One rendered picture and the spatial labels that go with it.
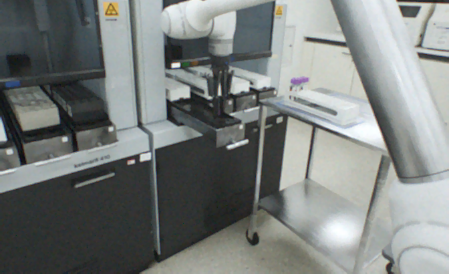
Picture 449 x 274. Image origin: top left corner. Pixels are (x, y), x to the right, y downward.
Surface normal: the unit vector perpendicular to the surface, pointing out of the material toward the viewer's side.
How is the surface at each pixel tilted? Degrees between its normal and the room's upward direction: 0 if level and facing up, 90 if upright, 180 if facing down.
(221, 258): 0
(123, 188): 90
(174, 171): 90
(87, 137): 90
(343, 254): 0
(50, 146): 90
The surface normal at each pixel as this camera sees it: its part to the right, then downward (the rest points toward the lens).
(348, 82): -0.78, 0.21
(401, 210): -0.97, -0.02
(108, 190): 0.63, 0.31
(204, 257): 0.04, -0.93
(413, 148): -0.56, 0.13
